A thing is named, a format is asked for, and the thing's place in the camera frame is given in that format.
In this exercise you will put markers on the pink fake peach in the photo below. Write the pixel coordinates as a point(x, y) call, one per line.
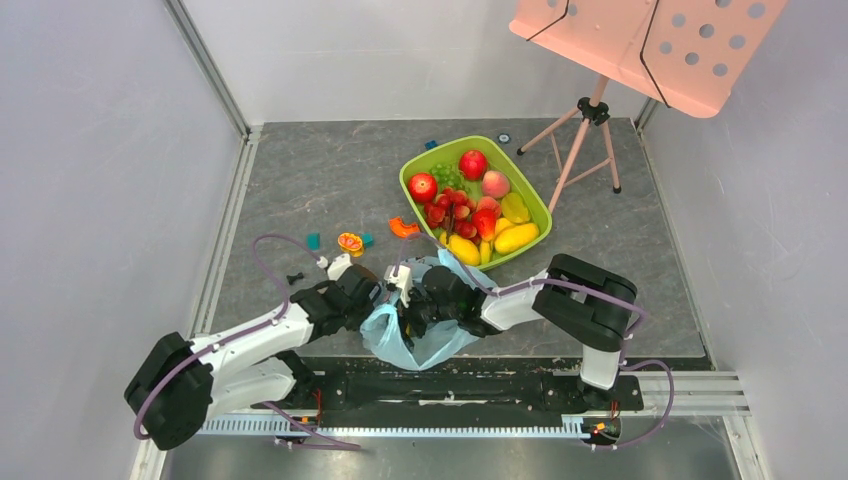
point(495, 184)

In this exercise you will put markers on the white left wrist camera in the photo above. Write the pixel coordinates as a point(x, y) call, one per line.
point(336, 267)

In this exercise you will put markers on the red fake strawberries bunch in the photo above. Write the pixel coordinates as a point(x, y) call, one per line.
point(451, 211)

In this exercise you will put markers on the yellow fake lemon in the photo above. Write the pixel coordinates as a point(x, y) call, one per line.
point(466, 251)

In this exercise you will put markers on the light blue plastic bag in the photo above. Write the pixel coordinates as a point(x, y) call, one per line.
point(394, 337)

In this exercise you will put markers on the orange toy piece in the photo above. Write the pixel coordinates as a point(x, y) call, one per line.
point(401, 229)

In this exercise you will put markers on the yellow fake starfruit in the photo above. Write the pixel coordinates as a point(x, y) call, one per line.
point(514, 209)

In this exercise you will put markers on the yellow fake mango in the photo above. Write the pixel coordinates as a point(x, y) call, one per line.
point(515, 238)

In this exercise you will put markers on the yellow fake banana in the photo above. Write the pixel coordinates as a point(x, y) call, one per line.
point(487, 247)

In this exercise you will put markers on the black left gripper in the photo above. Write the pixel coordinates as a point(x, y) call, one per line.
point(358, 323)

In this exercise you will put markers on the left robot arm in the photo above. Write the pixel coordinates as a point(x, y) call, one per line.
point(182, 383)

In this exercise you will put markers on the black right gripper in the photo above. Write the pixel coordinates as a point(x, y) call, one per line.
point(419, 314)

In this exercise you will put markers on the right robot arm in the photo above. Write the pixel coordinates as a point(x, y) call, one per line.
point(592, 305)

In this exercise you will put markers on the green fake grapes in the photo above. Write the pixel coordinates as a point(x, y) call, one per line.
point(448, 176)

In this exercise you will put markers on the small fake peach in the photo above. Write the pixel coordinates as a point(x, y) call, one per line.
point(489, 203)

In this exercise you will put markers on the small teal block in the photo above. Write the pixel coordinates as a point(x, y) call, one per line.
point(313, 241)

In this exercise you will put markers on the orange round toy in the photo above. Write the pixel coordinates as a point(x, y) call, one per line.
point(351, 244)

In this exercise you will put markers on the red fake wax apple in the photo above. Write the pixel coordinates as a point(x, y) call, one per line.
point(483, 222)

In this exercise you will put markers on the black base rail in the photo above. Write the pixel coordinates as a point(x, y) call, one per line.
point(472, 394)

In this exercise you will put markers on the small black screw part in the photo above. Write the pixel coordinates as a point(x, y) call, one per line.
point(294, 278)

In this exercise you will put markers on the pink music stand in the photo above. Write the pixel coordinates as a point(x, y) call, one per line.
point(687, 55)

